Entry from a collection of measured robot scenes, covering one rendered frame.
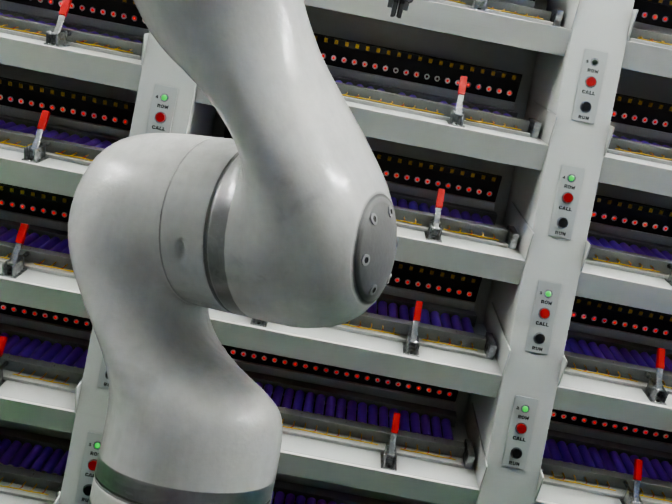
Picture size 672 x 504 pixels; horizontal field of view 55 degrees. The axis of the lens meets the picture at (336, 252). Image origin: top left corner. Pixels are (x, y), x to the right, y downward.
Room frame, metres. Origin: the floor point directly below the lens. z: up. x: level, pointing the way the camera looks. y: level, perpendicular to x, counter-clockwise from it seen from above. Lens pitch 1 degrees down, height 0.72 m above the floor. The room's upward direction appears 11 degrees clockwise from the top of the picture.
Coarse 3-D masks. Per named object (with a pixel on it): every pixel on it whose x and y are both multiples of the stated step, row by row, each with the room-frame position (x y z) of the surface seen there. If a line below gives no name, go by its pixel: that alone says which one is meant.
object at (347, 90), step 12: (336, 84) 1.17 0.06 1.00; (348, 84) 1.18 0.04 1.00; (348, 96) 1.16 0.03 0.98; (360, 96) 1.17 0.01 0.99; (372, 96) 1.17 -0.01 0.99; (384, 96) 1.17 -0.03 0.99; (396, 96) 1.17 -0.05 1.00; (408, 96) 1.18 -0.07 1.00; (408, 108) 1.17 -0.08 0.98; (420, 108) 1.17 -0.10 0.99; (432, 108) 1.17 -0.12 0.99; (444, 108) 1.17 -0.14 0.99; (468, 108) 1.18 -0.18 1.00; (468, 120) 1.17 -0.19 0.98; (480, 120) 1.17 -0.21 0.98; (492, 120) 1.17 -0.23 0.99; (504, 120) 1.17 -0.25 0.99; (516, 120) 1.17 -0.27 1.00; (528, 120) 1.18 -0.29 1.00
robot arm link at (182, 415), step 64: (128, 192) 0.42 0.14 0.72; (192, 192) 0.40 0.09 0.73; (128, 256) 0.42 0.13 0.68; (192, 256) 0.40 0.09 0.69; (128, 320) 0.42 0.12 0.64; (192, 320) 0.47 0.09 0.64; (128, 384) 0.40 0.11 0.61; (192, 384) 0.41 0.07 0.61; (256, 384) 0.45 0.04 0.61; (128, 448) 0.39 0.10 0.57; (192, 448) 0.39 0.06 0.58; (256, 448) 0.41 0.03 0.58
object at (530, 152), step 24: (336, 72) 1.27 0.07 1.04; (360, 72) 1.27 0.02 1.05; (456, 96) 1.27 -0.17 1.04; (480, 96) 1.27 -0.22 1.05; (360, 120) 1.11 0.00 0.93; (384, 120) 1.11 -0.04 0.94; (408, 120) 1.11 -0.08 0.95; (432, 120) 1.12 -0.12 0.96; (552, 120) 1.11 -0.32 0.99; (408, 144) 1.12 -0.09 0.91; (432, 144) 1.12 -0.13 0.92; (456, 144) 1.11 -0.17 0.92; (480, 144) 1.11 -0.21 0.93; (504, 144) 1.11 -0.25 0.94; (528, 144) 1.11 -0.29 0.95
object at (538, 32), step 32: (320, 0) 1.11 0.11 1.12; (352, 0) 1.11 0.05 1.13; (384, 0) 1.11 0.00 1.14; (416, 0) 1.10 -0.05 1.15; (448, 0) 1.16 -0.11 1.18; (480, 0) 1.12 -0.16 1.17; (512, 0) 1.27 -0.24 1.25; (576, 0) 1.11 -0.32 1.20; (448, 32) 1.12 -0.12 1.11; (480, 32) 1.12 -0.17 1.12; (512, 32) 1.11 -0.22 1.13; (544, 32) 1.11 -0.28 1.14
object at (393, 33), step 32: (544, 0) 1.31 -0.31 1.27; (320, 32) 1.30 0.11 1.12; (352, 32) 1.30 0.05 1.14; (384, 32) 1.30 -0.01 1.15; (416, 32) 1.30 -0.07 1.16; (0, 64) 1.30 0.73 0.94; (480, 64) 1.31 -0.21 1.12; (512, 64) 1.31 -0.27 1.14; (128, 96) 1.30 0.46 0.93; (640, 96) 1.31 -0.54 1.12; (224, 128) 1.30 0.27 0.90; (448, 160) 1.30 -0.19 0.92; (480, 160) 1.31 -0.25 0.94; (608, 192) 1.31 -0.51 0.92; (640, 192) 1.31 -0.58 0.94; (32, 224) 1.30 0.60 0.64; (480, 288) 1.31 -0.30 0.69; (480, 320) 1.31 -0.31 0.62; (320, 384) 1.30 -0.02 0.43
